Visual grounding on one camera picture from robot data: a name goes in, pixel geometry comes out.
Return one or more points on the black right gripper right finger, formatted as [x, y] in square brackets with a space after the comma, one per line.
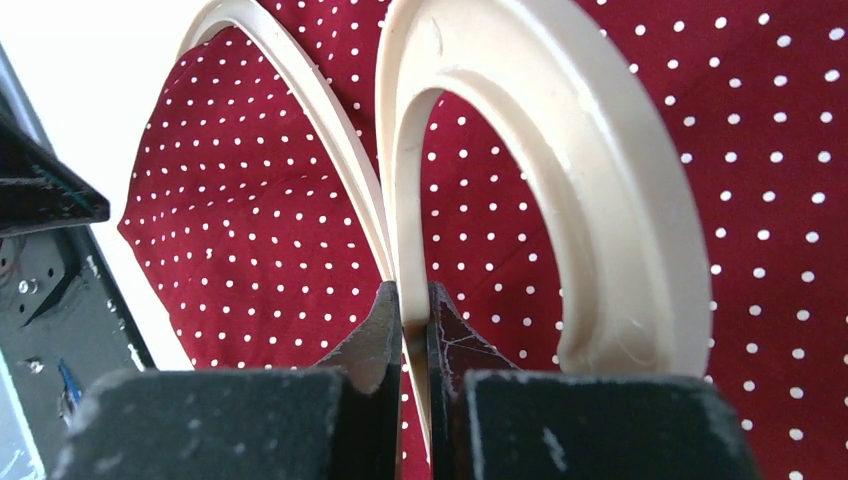
[492, 420]

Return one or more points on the red polka dot cloth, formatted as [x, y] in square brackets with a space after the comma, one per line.
[241, 224]

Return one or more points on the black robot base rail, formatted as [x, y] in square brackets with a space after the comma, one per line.
[64, 323]

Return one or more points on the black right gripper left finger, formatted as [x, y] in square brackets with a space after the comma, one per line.
[338, 419]

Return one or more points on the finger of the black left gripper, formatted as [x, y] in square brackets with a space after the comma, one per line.
[40, 193]

